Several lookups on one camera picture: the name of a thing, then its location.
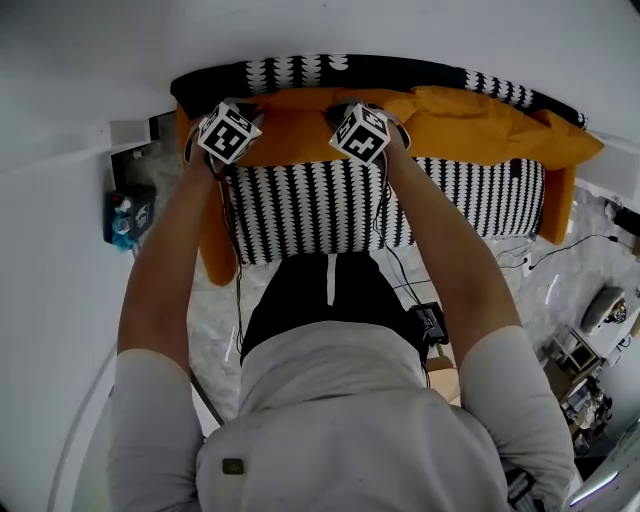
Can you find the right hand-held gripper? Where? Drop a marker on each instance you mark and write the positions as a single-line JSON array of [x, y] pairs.
[[361, 136]]

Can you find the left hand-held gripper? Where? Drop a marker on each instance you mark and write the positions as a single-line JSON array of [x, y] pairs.
[[225, 135]]

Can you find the orange cushion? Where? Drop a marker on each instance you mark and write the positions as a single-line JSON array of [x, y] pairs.
[[295, 130], [475, 125]]

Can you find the person's right forearm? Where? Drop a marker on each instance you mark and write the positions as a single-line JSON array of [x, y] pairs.
[[450, 250]]

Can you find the person's left forearm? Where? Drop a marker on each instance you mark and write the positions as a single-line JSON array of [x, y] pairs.
[[165, 250]]

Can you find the black white patterned sofa seat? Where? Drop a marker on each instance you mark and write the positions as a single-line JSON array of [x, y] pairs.
[[310, 210]]

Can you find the orange sofa armrest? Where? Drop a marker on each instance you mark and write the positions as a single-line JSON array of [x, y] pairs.
[[215, 250], [557, 205]]

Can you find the black bag with blue items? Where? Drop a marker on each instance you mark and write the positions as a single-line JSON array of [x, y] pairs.
[[129, 216]]

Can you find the person's black shorts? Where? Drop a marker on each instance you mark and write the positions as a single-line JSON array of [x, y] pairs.
[[310, 295]]

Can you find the black electronic box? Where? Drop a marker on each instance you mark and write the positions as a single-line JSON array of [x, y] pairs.
[[429, 324]]

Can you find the light wooden stool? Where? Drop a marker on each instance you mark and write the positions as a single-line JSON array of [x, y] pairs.
[[445, 375]]

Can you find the person's white shirt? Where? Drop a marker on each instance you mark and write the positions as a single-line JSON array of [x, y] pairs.
[[330, 425]]

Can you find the grey oval pillow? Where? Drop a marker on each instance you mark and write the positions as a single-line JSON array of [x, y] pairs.
[[600, 307]]

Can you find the cluttered low table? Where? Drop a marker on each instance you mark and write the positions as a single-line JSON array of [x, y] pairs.
[[580, 380]]

